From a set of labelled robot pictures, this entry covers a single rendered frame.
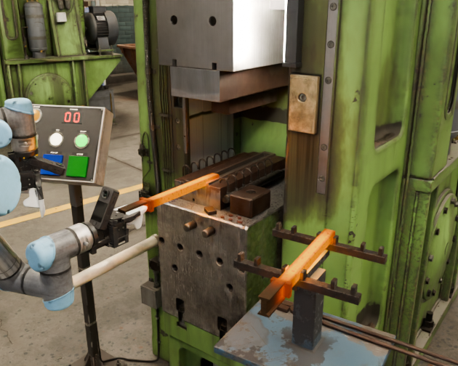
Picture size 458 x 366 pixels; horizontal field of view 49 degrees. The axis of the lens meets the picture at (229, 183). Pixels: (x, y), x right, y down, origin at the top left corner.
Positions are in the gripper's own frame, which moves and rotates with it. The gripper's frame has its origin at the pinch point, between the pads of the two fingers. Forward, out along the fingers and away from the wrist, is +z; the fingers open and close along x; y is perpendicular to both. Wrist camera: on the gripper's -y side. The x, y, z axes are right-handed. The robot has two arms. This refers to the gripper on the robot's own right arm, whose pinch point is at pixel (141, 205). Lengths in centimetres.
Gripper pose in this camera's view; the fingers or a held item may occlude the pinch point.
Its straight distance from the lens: 146.4
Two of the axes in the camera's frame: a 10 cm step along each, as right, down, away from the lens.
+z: 5.9, -2.6, 7.6
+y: 0.0, 9.4, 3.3
